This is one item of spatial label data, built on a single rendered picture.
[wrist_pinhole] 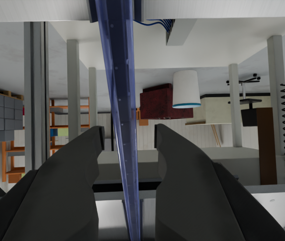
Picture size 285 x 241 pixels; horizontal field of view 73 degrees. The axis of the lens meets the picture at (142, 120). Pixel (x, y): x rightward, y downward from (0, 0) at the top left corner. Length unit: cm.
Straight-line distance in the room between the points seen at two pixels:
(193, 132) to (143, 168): 973
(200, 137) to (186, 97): 741
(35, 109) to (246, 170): 60
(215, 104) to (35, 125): 544
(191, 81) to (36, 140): 287
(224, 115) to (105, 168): 538
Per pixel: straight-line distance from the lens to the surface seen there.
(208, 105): 568
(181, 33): 54
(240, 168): 67
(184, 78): 319
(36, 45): 54
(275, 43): 78
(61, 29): 63
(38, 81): 52
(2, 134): 484
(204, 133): 1050
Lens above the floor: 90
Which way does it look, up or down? 2 degrees down
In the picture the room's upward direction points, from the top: 178 degrees clockwise
